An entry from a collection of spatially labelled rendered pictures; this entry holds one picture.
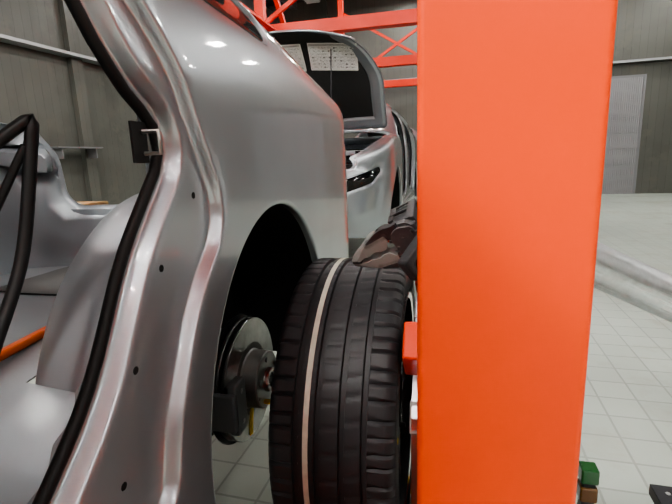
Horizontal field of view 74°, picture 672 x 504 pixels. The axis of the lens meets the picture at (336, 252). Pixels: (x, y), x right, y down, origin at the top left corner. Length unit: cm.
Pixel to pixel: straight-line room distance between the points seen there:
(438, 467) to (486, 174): 31
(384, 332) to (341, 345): 8
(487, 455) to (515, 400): 7
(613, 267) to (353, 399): 55
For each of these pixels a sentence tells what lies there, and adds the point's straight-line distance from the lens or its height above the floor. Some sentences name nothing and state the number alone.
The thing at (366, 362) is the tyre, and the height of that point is 105.
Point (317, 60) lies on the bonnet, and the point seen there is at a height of 224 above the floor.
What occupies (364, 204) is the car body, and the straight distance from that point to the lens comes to 359.
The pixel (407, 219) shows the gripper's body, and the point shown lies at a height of 131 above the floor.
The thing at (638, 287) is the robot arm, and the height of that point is 115.
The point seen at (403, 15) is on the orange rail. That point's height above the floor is 333.
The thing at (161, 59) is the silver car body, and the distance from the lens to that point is 77.
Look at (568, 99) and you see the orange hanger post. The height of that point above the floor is 146.
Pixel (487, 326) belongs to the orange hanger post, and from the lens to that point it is 47.
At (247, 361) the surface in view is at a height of 91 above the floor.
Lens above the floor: 142
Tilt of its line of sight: 12 degrees down
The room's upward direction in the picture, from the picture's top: 2 degrees counter-clockwise
